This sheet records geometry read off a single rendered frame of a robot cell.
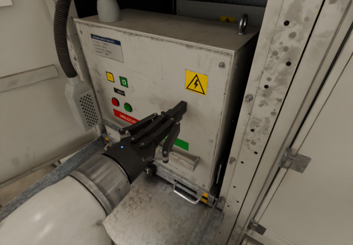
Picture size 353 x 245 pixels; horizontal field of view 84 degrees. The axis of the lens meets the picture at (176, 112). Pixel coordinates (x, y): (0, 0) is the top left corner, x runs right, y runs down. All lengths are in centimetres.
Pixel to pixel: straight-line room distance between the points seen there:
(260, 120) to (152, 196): 50
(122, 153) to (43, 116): 59
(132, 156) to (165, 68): 24
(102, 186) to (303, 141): 36
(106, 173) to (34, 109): 60
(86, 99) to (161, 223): 47
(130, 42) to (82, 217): 40
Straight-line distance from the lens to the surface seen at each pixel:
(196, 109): 49
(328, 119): 40
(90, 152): 94
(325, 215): 56
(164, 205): 76
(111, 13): 63
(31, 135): 94
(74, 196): 32
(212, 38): 47
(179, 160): 59
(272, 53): 38
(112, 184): 33
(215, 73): 42
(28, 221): 32
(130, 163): 35
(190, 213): 75
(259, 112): 43
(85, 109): 71
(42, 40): 81
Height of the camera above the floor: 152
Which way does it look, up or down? 37 degrees down
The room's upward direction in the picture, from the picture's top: straight up
